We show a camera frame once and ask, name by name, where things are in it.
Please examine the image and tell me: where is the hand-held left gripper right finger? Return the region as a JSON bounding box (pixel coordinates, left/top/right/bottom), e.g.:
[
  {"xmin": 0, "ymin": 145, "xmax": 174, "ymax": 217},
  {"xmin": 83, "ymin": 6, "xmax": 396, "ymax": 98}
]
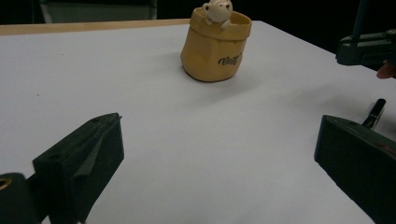
[{"xmin": 314, "ymin": 114, "xmax": 396, "ymax": 224}]

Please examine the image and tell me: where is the tan cup with bear figure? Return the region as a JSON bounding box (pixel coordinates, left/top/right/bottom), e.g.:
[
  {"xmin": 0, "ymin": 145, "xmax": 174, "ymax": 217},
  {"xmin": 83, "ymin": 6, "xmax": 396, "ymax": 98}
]
[{"xmin": 179, "ymin": 0, "xmax": 253, "ymax": 83}]

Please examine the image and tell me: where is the black makeup brush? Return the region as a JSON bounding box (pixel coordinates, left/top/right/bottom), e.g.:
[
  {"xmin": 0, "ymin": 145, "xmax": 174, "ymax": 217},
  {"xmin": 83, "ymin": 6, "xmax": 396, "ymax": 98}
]
[{"xmin": 361, "ymin": 98, "xmax": 388, "ymax": 130}]

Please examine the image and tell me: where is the white table sheet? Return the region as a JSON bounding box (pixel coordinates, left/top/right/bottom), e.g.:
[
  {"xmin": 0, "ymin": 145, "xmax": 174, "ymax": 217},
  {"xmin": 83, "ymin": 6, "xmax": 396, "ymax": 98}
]
[{"xmin": 0, "ymin": 20, "xmax": 396, "ymax": 224}]

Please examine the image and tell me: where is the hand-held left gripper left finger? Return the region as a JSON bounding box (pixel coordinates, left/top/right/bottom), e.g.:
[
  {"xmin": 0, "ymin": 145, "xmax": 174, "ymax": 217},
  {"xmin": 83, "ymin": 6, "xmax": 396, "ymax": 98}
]
[{"xmin": 32, "ymin": 112, "xmax": 125, "ymax": 224}]

